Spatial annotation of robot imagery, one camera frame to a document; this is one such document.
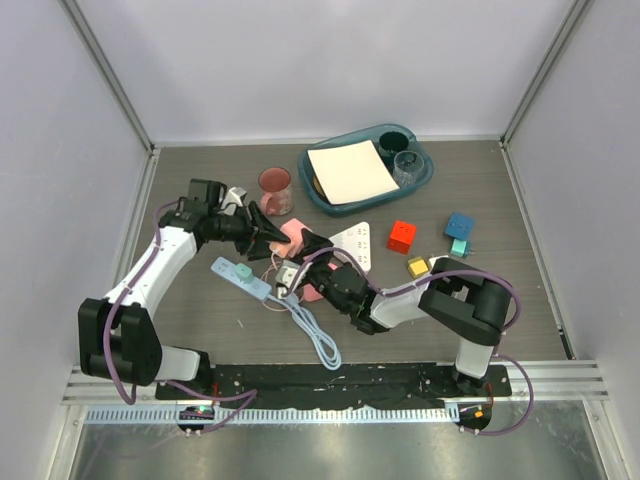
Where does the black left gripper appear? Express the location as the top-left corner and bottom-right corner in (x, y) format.
(209, 201), (290, 261)

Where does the pink charger plug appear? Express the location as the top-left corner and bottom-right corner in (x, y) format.
(269, 242), (289, 258)

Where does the pink charging cable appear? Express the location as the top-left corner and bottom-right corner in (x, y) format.
(259, 244), (301, 314)

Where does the pink cube socket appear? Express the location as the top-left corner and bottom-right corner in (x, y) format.
(281, 218), (309, 258)

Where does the white triangular power strip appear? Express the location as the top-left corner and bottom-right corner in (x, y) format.
(329, 221), (372, 274)

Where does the mint green plug adapter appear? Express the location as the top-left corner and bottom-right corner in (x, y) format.
(235, 263), (254, 284)

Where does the pink triangular power strip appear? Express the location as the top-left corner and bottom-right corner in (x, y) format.
(302, 284), (324, 302)

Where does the light blue power strip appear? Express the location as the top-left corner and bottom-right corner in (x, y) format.
(210, 257), (272, 302)

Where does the red cube socket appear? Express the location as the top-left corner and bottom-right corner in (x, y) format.
(386, 220), (417, 255)

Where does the yellow plug adapter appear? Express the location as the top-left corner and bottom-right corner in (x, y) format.
(407, 257), (430, 279)

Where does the teal plug adapter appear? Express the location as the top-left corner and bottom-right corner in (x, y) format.
(450, 238), (471, 258)

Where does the blue cube socket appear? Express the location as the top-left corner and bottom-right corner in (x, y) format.
(444, 212), (475, 241)

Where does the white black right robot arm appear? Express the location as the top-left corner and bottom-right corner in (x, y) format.
(291, 228), (522, 395)

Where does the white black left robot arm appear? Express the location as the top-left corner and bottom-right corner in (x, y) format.
(78, 179), (290, 399)

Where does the teal plastic tray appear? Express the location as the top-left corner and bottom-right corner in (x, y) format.
(298, 124), (434, 217)

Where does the white paper sheet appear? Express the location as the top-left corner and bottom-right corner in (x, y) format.
(307, 140), (399, 205)

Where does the clear glass cup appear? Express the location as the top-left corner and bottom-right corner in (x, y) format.
(392, 150), (425, 187)

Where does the dark green cup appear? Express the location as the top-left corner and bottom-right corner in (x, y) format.
(378, 131), (409, 157)

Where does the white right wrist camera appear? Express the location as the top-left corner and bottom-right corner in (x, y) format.
(275, 260), (300, 300)

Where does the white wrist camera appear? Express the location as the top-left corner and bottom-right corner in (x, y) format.
(275, 260), (300, 300)
(220, 187), (247, 215)

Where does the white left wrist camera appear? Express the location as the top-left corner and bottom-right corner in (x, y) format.
(220, 187), (247, 215)

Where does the light blue power cord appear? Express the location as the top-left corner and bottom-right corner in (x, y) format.
(267, 292), (344, 372)

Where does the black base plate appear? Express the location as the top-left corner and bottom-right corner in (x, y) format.
(182, 362), (512, 411)

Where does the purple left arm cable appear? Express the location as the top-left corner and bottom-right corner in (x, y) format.
(102, 199), (261, 432)

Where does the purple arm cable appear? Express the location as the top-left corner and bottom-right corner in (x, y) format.
(299, 247), (535, 437)
(102, 199), (261, 432)

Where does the perforated cable duct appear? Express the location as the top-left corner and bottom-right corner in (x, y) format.
(84, 404), (459, 426)

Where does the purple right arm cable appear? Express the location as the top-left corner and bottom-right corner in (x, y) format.
(299, 247), (535, 437)

